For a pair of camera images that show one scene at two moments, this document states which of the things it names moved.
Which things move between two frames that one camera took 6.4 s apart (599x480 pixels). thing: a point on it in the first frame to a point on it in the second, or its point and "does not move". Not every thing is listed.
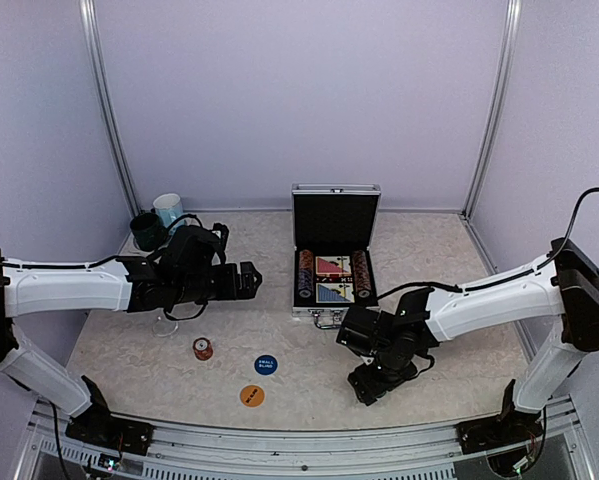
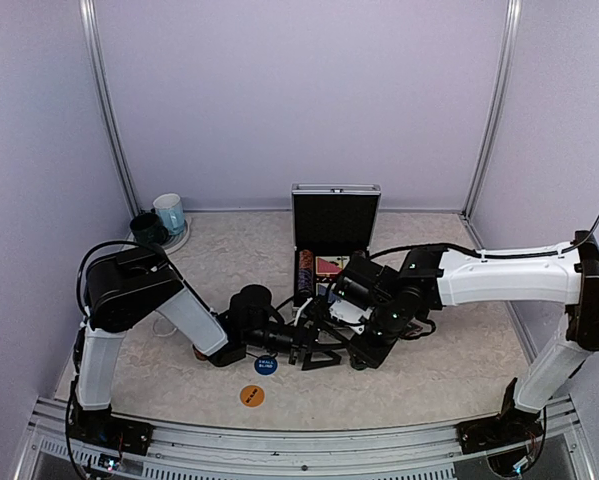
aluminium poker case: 335,228 does not move
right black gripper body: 392,370 to 391,326
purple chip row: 305,283 does not move
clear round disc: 165,327 does not move
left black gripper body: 196,288 to 272,339
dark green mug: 149,231 does not move
